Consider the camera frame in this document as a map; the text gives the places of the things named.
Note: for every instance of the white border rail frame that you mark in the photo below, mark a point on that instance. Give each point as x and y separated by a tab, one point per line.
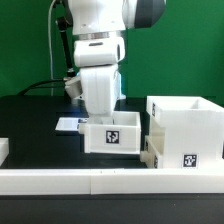
103	181

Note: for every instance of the white front drawer box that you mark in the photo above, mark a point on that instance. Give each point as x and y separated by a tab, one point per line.
152	153

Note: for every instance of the white drawer box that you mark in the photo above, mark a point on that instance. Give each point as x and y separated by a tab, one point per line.
152	153
123	136

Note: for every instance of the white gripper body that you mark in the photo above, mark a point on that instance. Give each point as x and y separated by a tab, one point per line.
100	87

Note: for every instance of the white drawer cabinet frame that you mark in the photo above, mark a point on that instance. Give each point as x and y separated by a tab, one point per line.
192	129

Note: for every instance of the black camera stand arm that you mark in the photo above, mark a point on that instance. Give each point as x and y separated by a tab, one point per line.
63	23

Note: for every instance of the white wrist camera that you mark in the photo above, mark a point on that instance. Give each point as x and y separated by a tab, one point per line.
73	87

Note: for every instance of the white marker sheet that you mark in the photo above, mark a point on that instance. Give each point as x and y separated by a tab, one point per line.
69	123

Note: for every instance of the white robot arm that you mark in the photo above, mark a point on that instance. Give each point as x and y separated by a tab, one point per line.
98	25

